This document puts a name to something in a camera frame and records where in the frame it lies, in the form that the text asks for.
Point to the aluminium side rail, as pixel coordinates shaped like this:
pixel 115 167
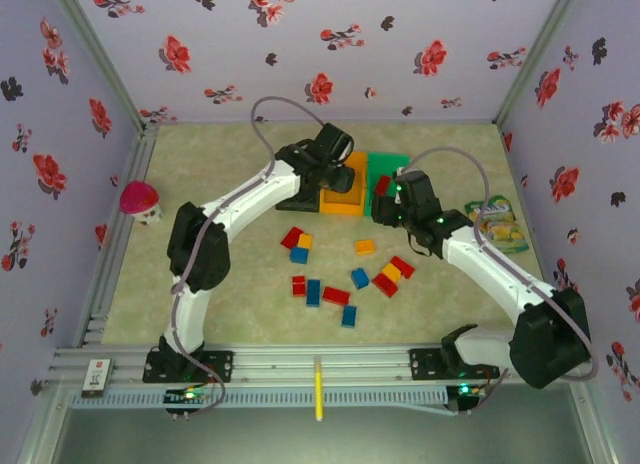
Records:
pixel 106 284

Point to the black white card box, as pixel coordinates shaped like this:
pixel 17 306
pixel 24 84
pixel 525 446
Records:
pixel 97 376

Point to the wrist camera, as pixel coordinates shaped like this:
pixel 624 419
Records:
pixel 348 151
pixel 398 172

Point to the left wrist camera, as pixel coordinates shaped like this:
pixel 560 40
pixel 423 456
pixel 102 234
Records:
pixel 348 151

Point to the pink-capped mushroom toy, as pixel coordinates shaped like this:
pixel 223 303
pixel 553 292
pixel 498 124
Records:
pixel 137 196

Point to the circuit board with green light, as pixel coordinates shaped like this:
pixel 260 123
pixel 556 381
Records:
pixel 187 396
pixel 465 391

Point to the orange plastic bin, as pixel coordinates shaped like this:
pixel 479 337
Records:
pixel 342 204

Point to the aluminium frame post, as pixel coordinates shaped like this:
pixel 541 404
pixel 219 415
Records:
pixel 534 59
pixel 102 59

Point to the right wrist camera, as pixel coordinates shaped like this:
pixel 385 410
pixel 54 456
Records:
pixel 398 172

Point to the red lego brick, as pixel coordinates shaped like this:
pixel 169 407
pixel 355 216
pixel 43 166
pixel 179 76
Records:
pixel 383 185
pixel 385 286
pixel 405 268
pixel 299 286
pixel 336 295
pixel 291 238

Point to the yellow pen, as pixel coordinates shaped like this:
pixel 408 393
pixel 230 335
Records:
pixel 318 389

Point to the green plastic bin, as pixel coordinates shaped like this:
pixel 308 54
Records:
pixel 387 164

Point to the orange lego brick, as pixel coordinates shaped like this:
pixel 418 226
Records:
pixel 365 247
pixel 304 241
pixel 390 271

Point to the black plastic bin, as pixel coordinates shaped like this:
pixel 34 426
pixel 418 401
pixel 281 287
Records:
pixel 300 204

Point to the green yellow snack packet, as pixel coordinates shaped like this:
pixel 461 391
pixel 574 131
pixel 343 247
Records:
pixel 500 224

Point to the wide aluminium base rail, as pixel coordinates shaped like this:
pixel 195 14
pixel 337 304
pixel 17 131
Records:
pixel 350 369

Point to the aluminium frame leg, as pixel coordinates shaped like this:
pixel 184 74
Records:
pixel 42 424
pixel 595 424

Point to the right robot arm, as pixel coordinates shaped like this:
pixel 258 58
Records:
pixel 490 269

